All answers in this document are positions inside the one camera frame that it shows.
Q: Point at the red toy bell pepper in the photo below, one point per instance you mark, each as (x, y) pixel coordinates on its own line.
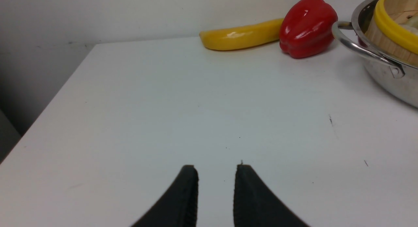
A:
(306, 29)

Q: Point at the yellow toy banana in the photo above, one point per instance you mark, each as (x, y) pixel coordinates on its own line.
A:
(241, 37)

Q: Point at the stainless steel two-handled pot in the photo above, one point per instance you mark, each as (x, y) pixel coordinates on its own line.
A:
(398, 78)

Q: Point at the green dumpling upper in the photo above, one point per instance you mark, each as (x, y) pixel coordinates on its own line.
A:
(412, 22)

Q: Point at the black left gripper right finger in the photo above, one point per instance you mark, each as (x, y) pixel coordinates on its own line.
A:
(255, 205)

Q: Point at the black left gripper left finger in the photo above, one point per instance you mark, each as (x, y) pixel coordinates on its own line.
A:
(178, 206)

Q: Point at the bamboo steamer basket yellow rim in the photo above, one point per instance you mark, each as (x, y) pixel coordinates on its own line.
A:
(388, 32)

